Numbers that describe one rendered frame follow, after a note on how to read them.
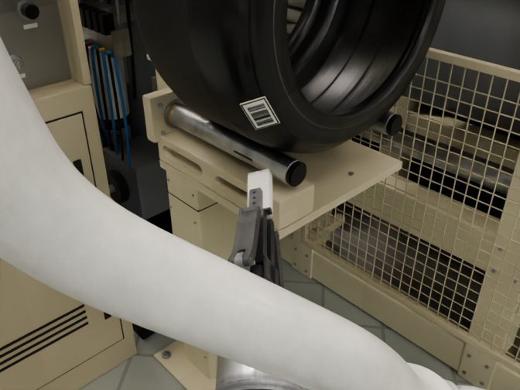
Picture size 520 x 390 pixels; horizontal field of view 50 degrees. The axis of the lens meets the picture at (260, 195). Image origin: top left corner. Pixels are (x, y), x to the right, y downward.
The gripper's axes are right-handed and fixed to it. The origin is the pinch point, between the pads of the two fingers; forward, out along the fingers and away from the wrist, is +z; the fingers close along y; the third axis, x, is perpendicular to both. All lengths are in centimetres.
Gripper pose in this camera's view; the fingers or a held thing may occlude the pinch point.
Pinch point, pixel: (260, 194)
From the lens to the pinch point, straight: 71.5
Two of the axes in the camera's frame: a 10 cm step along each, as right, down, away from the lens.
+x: 9.3, -2.1, -3.0
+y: 3.6, 5.5, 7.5
